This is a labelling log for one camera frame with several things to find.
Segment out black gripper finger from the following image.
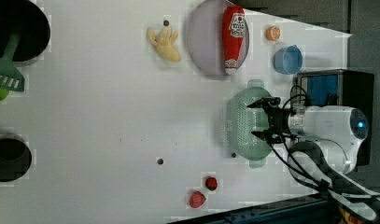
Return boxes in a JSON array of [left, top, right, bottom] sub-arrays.
[[252, 130, 285, 144], [247, 97, 281, 108]]

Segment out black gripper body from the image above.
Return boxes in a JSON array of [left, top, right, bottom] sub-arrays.
[[262, 105, 291, 136]]

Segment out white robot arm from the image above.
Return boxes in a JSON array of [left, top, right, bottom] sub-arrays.
[[249, 97, 380, 224]]

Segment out blue plastic cup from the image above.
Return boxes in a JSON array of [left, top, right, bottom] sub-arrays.
[[273, 45, 303, 75]]

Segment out orange slice toy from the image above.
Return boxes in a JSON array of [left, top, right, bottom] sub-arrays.
[[265, 26, 280, 41]]

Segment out silver toaster oven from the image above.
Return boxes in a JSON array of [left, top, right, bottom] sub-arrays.
[[295, 68, 375, 167]]

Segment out dark red strawberry toy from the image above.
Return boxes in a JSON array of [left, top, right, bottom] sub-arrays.
[[204, 176, 218, 191]]

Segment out red ketchup bottle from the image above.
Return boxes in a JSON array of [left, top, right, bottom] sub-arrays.
[[222, 6, 246, 75]]

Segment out purple plate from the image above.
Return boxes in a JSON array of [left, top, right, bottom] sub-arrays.
[[187, 0, 249, 76]]

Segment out pink strawberry toy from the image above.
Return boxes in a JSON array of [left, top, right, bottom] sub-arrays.
[[189, 190, 206, 208]]

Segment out large black pot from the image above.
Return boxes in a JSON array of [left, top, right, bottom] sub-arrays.
[[0, 0, 51, 65]]

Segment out small black pot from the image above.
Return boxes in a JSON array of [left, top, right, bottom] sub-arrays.
[[0, 135, 33, 182]]

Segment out green slotted spatula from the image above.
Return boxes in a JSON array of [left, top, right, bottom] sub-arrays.
[[0, 32, 25, 92]]

